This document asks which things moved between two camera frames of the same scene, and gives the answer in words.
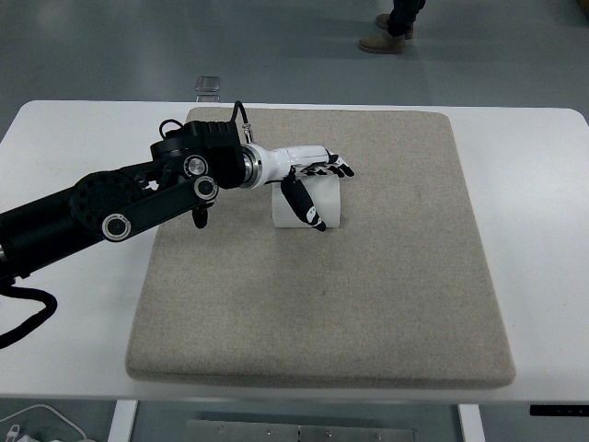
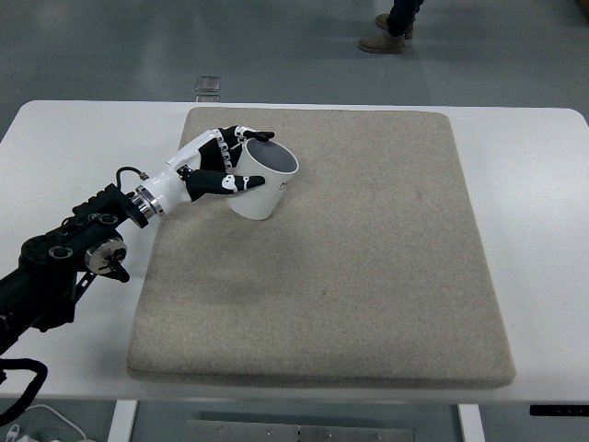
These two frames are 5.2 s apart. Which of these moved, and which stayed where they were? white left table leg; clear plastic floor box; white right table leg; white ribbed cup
Moved: white ribbed cup
Stayed: clear plastic floor box; white left table leg; white right table leg
